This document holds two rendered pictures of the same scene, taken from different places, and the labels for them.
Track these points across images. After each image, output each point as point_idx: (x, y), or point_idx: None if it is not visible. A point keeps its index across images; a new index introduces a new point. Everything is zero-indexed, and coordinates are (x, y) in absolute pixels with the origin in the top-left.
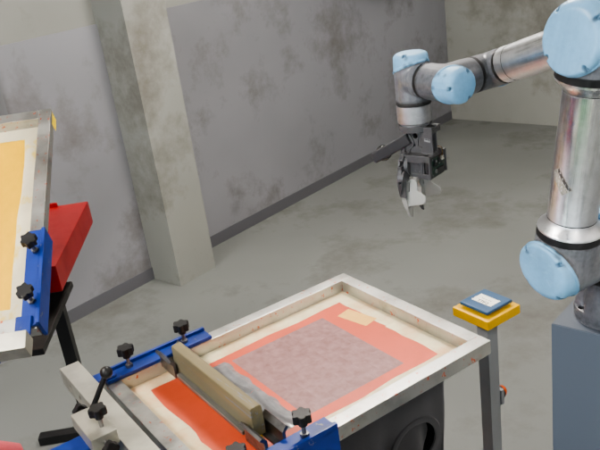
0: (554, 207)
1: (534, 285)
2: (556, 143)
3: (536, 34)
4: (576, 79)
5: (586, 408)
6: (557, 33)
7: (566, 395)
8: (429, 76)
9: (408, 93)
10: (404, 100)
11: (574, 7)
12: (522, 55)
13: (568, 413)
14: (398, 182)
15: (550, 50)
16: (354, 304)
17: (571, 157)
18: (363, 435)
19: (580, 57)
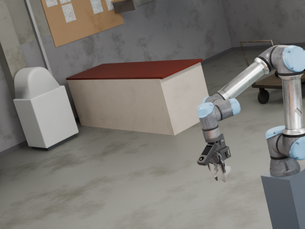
0: (297, 123)
1: (301, 156)
2: (292, 99)
3: (235, 79)
4: (300, 72)
5: (304, 206)
6: (293, 59)
7: (299, 206)
8: (227, 106)
9: (216, 120)
10: (215, 125)
11: (296, 49)
12: (238, 88)
13: (301, 214)
14: (223, 165)
15: (293, 65)
16: None
17: (300, 101)
18: None
19: (303, 62)
